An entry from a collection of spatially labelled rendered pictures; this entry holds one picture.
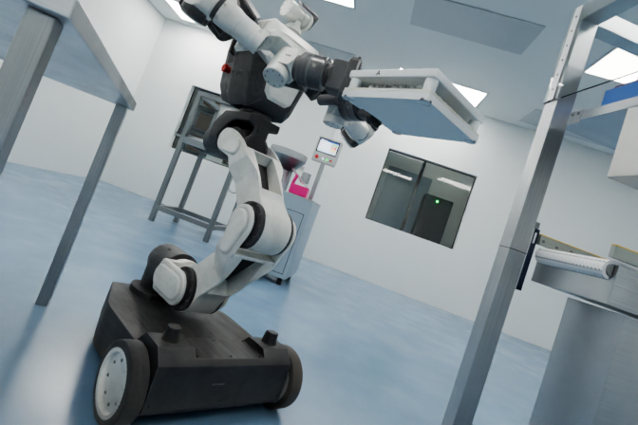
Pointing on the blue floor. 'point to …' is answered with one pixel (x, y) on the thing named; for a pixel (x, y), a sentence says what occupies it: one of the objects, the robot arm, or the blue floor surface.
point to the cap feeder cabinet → (303, 207)
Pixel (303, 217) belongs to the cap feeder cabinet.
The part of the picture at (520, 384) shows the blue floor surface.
